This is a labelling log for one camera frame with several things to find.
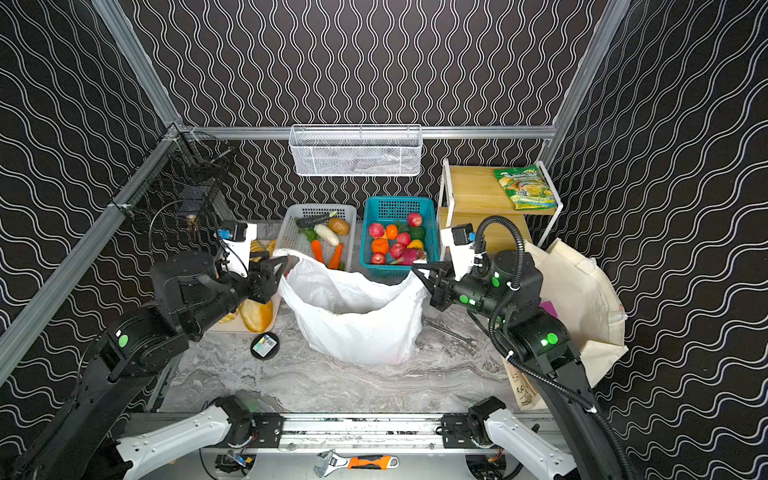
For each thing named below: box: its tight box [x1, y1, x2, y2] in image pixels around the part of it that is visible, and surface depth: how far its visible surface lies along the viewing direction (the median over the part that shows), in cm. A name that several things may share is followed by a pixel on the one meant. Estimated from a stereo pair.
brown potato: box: [328, 217, 351, 236], surface depth 115 cm
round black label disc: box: [250, 332, 281, 361], surface depth 89 cm
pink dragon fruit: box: [390, 248, 427, 266], surface depth 102 cm
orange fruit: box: [371, 238, 389, 255], surface depth 109 cm
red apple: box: [368, 222, 387, 239], surface depth 109 cm
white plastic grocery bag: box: [273, 248, 427, 365], surface depth 75 cm
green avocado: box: [409, 226, 426, 242], surface depth 112 cm
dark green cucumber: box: [294, 212, 331, 228], surface depth 115 cm
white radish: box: [313, 224, 340, 247], surface depth 113 cm
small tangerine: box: [386, 224, 399, 240], surface depth 112 cm
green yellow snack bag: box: [494, 165, 558, 211], surface depth 81 cm
